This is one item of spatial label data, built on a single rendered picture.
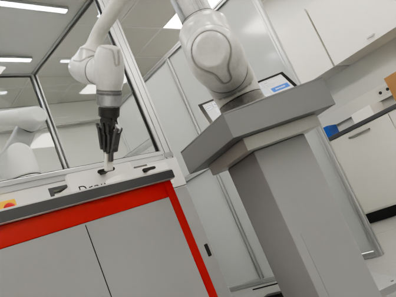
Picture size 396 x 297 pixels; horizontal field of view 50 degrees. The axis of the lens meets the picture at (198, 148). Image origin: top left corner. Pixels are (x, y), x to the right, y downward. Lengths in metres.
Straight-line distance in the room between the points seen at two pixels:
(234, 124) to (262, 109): 0.11
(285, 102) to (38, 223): 0.75
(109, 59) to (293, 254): 0.86
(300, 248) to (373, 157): 2.93
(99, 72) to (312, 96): 0.71
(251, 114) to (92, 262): 0.58
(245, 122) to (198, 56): 0.22
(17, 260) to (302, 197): 0.79
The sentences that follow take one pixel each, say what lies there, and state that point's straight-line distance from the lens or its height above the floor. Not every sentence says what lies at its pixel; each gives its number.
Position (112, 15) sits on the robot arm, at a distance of 1.62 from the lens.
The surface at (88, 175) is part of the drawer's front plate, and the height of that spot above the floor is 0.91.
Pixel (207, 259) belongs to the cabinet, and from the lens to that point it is 2.02.
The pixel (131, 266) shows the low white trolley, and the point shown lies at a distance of 1.04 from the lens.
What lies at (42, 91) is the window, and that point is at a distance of 1.89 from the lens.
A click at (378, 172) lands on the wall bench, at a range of 4.14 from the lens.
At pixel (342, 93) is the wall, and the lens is 4.96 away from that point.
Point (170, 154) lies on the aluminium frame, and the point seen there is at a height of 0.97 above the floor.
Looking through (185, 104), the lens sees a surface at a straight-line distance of 3.57.
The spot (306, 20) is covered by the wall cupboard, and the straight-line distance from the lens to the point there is 4.76.
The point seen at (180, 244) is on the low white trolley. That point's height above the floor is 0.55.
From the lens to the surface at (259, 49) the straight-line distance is 3.07.
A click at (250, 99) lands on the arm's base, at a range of 1.35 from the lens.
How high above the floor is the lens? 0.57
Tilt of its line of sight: 10 degrees up
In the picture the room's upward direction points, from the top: 23 degrees counter-clockwise
